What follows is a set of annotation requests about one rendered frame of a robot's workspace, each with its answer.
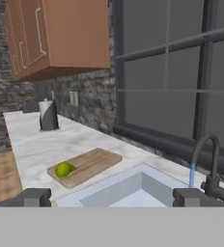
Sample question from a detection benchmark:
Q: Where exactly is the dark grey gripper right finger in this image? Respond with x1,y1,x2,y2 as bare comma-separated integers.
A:
172,187,224,207

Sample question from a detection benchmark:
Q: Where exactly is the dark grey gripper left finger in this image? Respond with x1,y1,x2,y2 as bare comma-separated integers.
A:
0,187,52,207

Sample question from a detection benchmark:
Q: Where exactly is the dark grey sink faucet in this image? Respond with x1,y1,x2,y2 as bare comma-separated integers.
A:
190,132,224,206

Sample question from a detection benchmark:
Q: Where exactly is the white sink basin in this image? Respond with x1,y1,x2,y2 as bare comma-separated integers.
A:
54,162,195,207

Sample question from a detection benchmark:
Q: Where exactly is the wooden cutting board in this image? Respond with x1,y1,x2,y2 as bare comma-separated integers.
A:
46,147,124,190

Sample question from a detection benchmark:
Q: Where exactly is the green lime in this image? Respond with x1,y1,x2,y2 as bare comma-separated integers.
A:
54,161,77,178

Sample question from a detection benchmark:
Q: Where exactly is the white paper towel roll holder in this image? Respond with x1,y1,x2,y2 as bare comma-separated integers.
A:
38,97,61,132

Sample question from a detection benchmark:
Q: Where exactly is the dark grey toaster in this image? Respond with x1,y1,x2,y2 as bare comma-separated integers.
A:
21,99,41,114

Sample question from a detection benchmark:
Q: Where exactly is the dark grey framed window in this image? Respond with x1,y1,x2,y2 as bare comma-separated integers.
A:
112,0,224,179

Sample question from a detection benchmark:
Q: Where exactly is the white wall socket plate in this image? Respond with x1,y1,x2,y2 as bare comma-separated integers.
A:
69,91,79,107

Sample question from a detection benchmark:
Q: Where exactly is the brown wall cupboard run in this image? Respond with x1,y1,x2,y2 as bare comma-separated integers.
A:
5,0,111,83

